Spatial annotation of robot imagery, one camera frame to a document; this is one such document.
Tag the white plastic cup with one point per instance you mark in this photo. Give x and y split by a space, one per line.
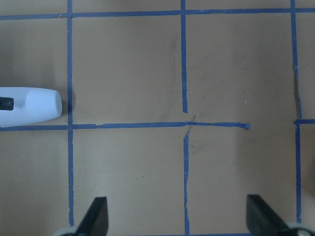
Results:
21 106

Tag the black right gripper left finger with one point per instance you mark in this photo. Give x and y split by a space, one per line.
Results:
95 222

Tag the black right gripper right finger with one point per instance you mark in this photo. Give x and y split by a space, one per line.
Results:
262 220

